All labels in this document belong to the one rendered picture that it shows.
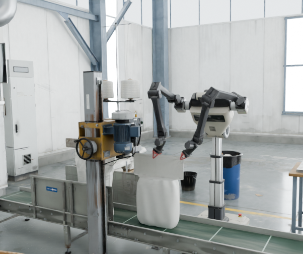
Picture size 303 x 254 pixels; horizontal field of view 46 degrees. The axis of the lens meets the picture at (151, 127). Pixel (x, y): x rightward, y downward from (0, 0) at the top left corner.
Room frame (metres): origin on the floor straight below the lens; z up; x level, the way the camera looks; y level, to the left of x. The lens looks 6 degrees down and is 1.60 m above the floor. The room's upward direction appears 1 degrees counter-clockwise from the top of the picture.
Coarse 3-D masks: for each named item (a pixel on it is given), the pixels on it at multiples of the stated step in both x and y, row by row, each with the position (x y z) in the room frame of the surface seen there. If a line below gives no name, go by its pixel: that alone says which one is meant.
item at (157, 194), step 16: (144, 160) 3.22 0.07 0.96; (160, 160) 3.14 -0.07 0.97; (176, 160) 3.08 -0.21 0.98; (144, 176) 3.19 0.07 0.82; (160, 176) 3.14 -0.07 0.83; (176, 176) 3.08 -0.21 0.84; (144, 192) 3.13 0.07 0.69; (160, 192) 3.06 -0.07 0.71; (176, 192) 3.04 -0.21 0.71; (144, 208) 3.13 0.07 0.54; (160, 208) 3.05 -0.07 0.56; (176, 208) 3.04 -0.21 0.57; (160, 224) 3.06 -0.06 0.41; (176, 224) 3.07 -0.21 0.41
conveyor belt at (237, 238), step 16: (16, 192) 4.27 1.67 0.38; (144, 224) 3.15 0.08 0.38; (192, 224) 3.14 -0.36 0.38; (208, 224) 3.13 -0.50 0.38; (208, 240) 2.78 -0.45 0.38; (224, 240) 2.78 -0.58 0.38; (240, 240) 2.77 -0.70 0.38; (256, 240) 2.77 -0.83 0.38; (272, 240) 2.77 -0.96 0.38; (288, 240) 2.76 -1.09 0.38
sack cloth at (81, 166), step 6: (78, 150) 3.61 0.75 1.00; (78, 156) 3.60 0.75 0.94; (78, 162) 3.57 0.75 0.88; (84, 162) 3.53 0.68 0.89; (78, 168) 3.53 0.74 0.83; (84, 168) 3.50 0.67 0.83; (108, 168) 3.39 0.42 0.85; (78, 174) 3.51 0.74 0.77; (84, 174) 3.47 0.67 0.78; (108, 174) 3.40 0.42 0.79; (78, 180) 3.52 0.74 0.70; (84, 180) 3.46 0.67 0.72; (108, 180) 3.41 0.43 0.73
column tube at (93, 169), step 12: (96, 72) 2.98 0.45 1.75; (84, 84) 2.99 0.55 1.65; (84, 96) 2.99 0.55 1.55; (96, 96) 2.96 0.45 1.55; (84, 108) 2.99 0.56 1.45; (96, 108) 2.96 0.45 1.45; (96, 120) 2.95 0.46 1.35; (96, 132) 2.95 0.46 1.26; (96, 168) 2.94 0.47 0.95; (96, 180) 2.94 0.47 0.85; (96, 192) 2.94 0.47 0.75; (96, 204) 2.95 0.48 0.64; (96, 216) 2.95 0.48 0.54; (96, 228) 2.95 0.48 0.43; (96, 240) 2.95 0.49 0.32; (96, 252) 2.95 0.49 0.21
